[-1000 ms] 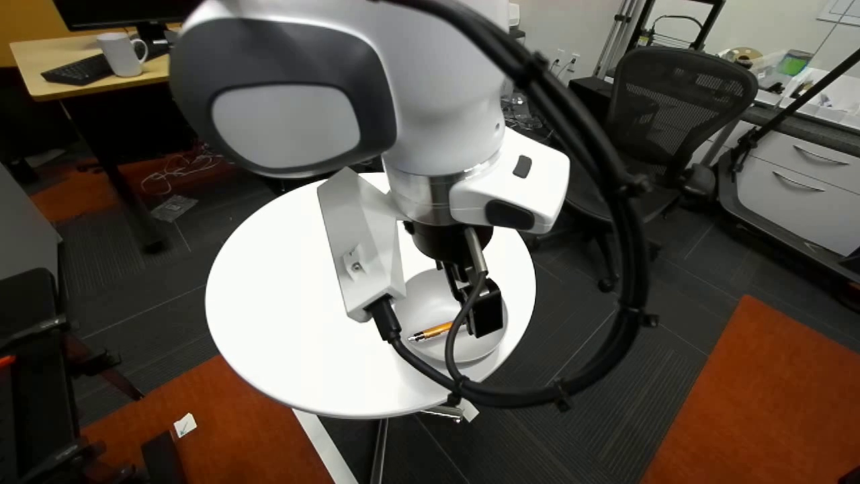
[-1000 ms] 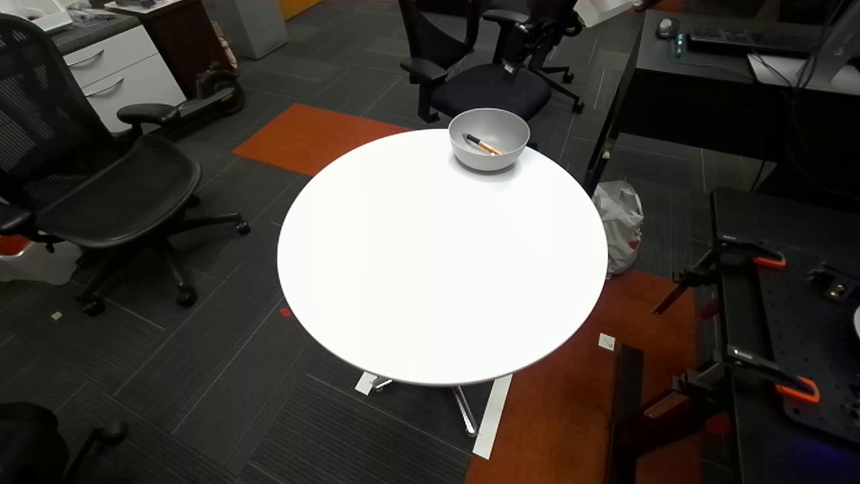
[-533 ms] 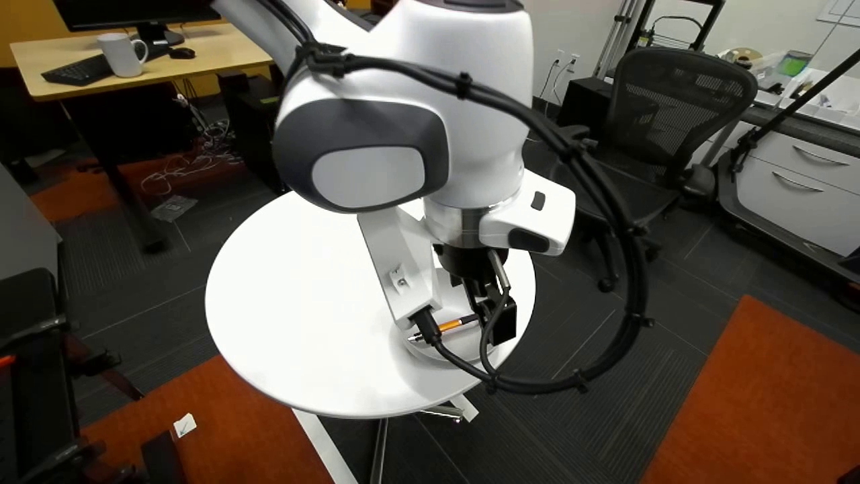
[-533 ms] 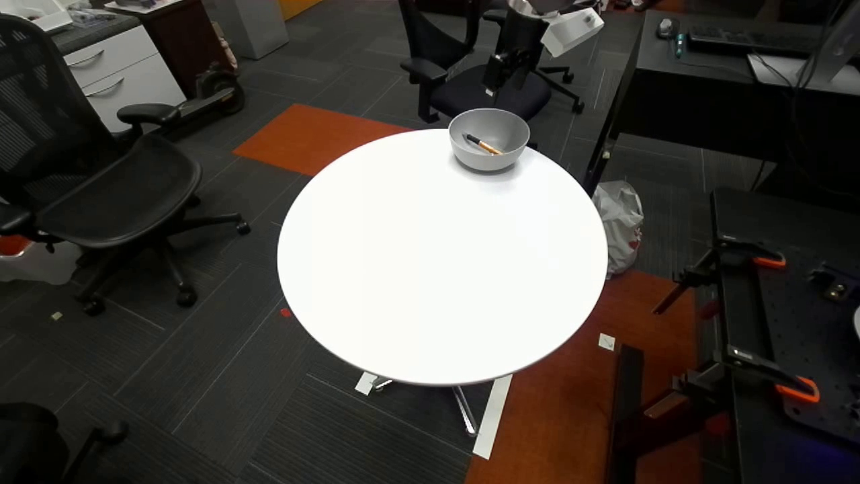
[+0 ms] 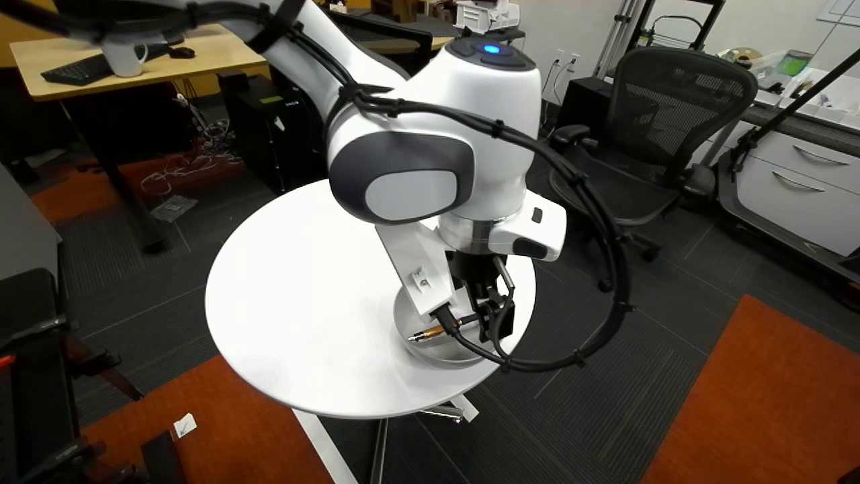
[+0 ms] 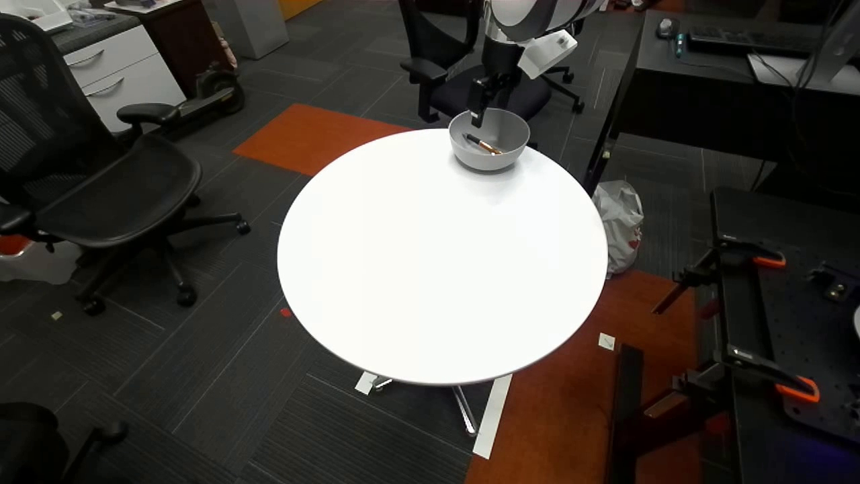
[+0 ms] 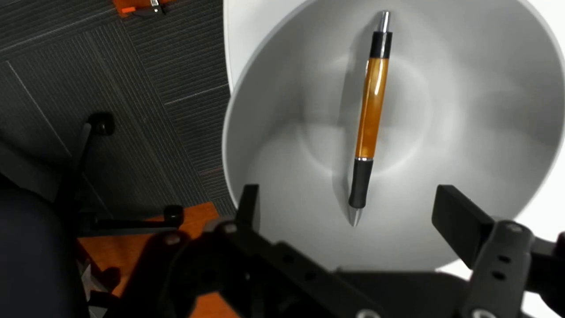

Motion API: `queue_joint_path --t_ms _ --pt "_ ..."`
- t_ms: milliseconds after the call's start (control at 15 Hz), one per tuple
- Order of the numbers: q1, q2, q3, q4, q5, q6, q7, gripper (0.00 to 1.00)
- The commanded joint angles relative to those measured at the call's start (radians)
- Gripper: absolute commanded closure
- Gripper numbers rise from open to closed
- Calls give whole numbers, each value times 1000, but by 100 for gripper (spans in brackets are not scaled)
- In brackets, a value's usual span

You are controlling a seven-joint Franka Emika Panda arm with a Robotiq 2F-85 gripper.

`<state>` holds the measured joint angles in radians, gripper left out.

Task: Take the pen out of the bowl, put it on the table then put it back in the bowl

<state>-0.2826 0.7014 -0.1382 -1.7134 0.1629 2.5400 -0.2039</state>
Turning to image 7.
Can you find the small orange floor object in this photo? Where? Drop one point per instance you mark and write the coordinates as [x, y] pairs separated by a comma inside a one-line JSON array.
[[132, 6]]

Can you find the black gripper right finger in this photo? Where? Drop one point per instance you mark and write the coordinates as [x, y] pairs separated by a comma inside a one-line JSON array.
[[499, 266]]

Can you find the orange and black pen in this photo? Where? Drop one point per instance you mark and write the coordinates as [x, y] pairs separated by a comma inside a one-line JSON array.
[[372, 89]]

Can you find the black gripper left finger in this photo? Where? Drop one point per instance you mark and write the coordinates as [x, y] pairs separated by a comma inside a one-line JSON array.
[[247, 277]]

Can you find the grey bowl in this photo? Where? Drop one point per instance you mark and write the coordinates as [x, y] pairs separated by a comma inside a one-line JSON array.
[[469, 148]]

